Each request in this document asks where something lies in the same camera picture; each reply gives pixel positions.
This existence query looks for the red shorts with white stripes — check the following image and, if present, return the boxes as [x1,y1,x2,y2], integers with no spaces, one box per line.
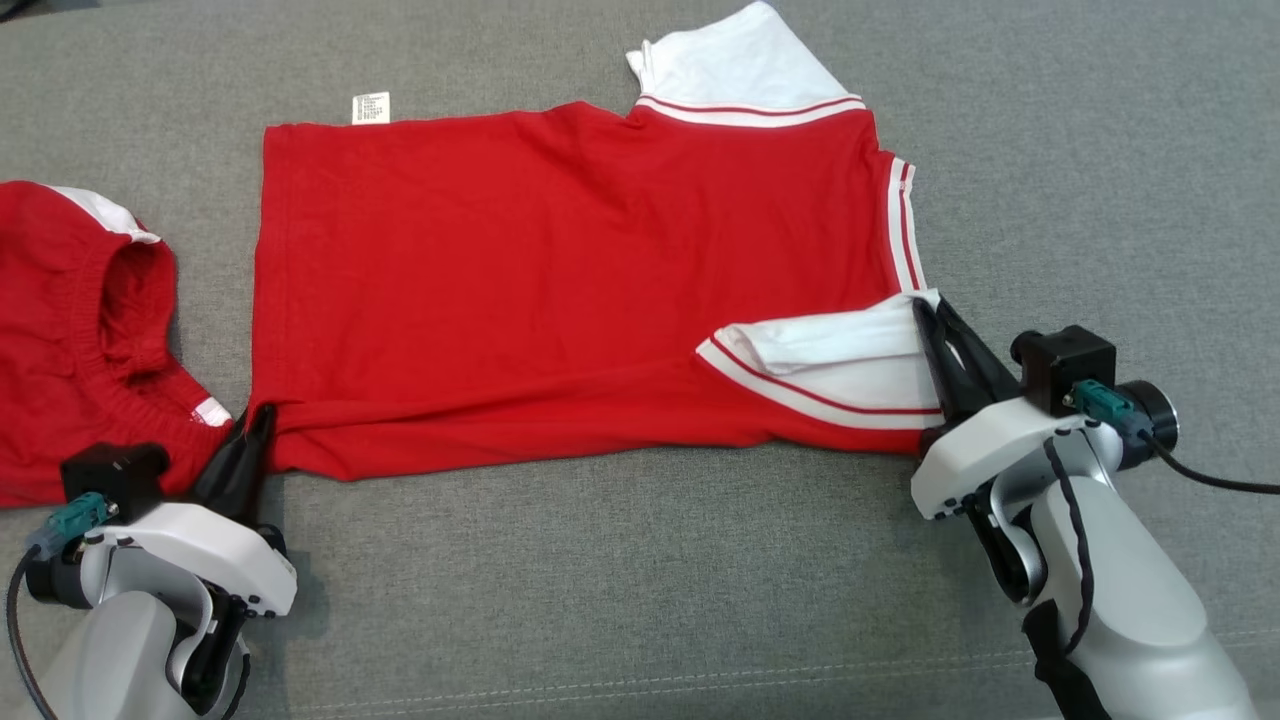
[0,180,237,509]

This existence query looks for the braided black right arm cable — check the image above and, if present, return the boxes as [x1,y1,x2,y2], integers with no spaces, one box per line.
[1042,438,1097,658]

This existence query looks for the black right camera cable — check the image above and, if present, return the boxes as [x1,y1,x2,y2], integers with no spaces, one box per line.
[1062,380,1280,496]

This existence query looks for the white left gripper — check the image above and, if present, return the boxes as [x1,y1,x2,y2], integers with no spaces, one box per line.
[78,403,299,621]

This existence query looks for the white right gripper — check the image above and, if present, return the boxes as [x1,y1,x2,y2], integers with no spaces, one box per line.
[910,296,1126,523]

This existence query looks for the red white-trimmed T-shirt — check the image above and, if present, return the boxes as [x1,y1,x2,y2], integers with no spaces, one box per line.
[250,0,947,483]

